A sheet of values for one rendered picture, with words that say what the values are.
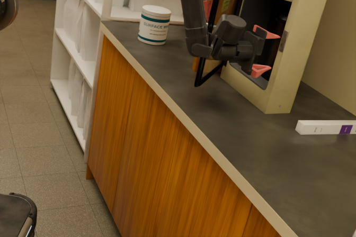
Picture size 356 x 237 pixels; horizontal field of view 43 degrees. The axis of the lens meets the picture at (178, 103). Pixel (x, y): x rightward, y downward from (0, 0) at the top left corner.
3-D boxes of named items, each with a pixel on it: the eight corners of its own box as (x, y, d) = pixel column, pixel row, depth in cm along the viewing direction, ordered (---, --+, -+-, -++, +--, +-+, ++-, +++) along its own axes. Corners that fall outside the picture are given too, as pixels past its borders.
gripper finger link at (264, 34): (288, 33, 130) (261, 31, 126) (281, 56, 133) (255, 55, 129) (274, 25, 135) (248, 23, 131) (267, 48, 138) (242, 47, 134)
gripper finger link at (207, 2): (198, 22, 160) (193, -5, 158) (217, 18, 157) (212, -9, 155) (191, 25, 154) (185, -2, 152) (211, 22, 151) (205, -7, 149)
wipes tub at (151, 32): (159, 36, 218) (164, 6, 212) (169, 46, 208) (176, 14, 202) (133, 35, 212) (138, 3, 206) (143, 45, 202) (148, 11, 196)
